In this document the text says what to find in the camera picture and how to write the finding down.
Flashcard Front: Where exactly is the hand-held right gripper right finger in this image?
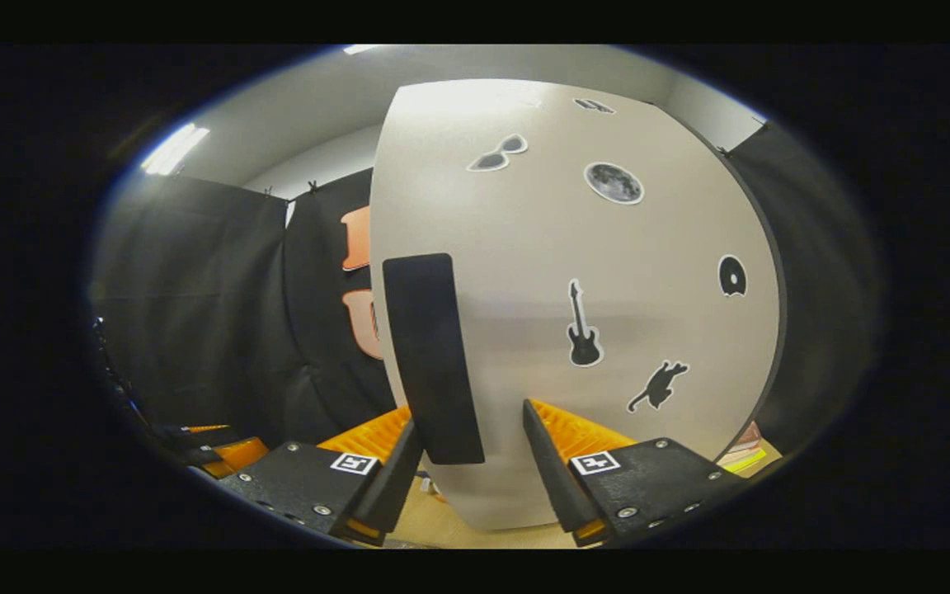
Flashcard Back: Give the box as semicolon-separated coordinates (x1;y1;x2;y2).
522;398;748;547

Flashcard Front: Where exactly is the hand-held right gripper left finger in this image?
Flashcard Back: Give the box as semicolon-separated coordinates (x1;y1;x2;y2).
219;404;425;547

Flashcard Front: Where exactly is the black cabinet door handle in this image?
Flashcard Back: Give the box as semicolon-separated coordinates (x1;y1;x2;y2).
382;252;486;465

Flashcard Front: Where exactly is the light grey cabinet door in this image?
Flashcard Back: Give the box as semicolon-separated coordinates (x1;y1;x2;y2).
368;78;788;531

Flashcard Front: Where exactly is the black backdrop cloth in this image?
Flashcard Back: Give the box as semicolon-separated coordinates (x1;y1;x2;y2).
87;120;884;463

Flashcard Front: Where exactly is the yellow book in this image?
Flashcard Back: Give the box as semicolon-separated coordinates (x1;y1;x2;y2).
721;448;769;475

